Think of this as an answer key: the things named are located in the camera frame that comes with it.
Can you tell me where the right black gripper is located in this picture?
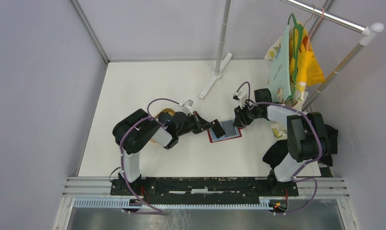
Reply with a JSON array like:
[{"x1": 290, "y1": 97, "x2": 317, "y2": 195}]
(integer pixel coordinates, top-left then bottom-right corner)
[{"x1": 233, "y1": 101, "x2": 262, "y2": 128}]

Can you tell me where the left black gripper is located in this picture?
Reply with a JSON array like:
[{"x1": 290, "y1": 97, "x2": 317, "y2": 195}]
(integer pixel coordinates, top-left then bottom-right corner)
[{"x1": 177, "y1": 111, "x2": 214, "y2": 137}]

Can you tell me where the wooden tray with cards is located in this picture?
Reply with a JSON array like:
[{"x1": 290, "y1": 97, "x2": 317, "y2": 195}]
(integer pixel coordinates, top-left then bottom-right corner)
[{"x1": 150, "y1": 108, "x2": 176, "y2": 145}]

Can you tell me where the black VIP card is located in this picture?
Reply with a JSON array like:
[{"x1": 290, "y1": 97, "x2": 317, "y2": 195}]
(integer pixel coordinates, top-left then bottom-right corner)
[{"x1": 223, "y1": 120, "x2": 238, "y2": 138}]

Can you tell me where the red card holder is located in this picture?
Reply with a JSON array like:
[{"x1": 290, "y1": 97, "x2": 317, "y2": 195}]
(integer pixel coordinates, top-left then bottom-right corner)
[{"x1": 207, "y1": 120, "x2": 242, "y2": 143}]

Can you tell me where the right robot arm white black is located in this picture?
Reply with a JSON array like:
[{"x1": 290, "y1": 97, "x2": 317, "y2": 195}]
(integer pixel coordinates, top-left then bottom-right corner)
[{"x1": 233, "y1": 89, "x2": 330, "y2": 196}]

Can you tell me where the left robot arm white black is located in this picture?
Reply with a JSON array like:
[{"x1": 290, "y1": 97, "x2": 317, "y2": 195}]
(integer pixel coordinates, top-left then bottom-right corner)
[{"x1": 112, "y1": 109, "x2": 218, "y2": 195}]

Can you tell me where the green patterned hanging garment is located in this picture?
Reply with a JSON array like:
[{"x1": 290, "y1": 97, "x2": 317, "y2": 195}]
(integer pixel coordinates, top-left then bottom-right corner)
[{"x1": 264, "y1": 12, "x2": 308, "y2": 140}]

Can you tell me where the black cloth pile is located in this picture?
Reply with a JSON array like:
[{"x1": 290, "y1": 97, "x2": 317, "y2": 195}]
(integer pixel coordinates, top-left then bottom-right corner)
[{"x1": 262, "y1": 125, "x2": 339, "y2": 169}]

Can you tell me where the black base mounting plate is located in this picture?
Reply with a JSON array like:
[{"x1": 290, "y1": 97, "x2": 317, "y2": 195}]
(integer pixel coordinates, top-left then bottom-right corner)
[{"x1": 110, "y1": 176, "x2": 299, "y2": 205}]

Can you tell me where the yellow hanging garment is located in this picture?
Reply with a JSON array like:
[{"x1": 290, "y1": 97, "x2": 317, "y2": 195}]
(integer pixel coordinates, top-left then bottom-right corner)
[{"x1": 289, "y1": 23, "x2": 325, "y2": 92}]

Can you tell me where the metal clothes rack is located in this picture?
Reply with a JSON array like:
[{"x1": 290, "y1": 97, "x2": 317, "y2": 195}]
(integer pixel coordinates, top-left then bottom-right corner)
[{"x1": 198, "y1": 0, "x2": 385, "y2": 112}]

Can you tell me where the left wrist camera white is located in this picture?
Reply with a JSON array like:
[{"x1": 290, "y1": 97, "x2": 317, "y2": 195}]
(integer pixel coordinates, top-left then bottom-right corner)
[{"x1": 179, "y1": 100, "x2": 194, "y2": 115}]

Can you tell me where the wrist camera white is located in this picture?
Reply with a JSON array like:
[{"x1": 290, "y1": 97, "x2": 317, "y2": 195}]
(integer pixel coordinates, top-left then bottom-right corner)
[
  {"x1": 233, "y1": 92, "x2": 248, "y2": 109},
  {"x1": 179, "y1": 100, "x2": 194, "y2": 115}
]

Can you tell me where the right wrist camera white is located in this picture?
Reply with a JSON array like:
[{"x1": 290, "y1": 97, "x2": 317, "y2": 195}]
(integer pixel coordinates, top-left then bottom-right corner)
[{"x1": 233, "y1": 92, "x2": 248, "y2": 109}]

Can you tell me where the white cable duct strip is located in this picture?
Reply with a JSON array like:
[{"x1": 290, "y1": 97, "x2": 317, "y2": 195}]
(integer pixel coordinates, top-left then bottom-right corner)
[{"x1": 73, "y1": 198, "x2": 272, "y2": 210}]

